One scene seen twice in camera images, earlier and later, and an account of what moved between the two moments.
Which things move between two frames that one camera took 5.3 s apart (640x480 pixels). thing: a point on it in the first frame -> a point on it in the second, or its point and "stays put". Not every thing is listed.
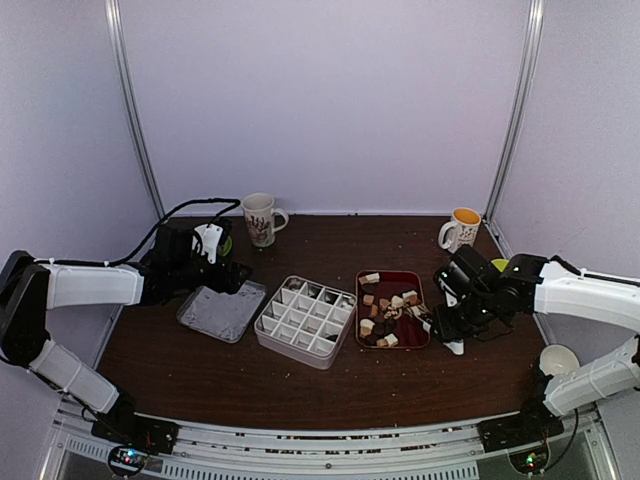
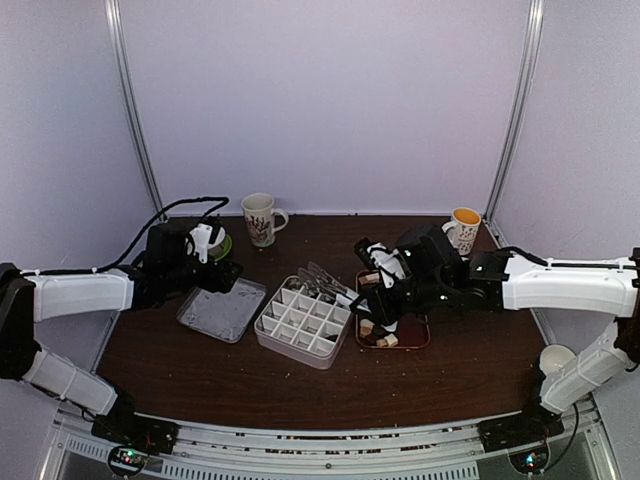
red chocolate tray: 382,299 stays put
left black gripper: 220,285 stays put
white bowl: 200,230 -> 220,238
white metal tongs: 456,346 -> 316,277
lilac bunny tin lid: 220,315 stays put
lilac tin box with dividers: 307,321 stays put
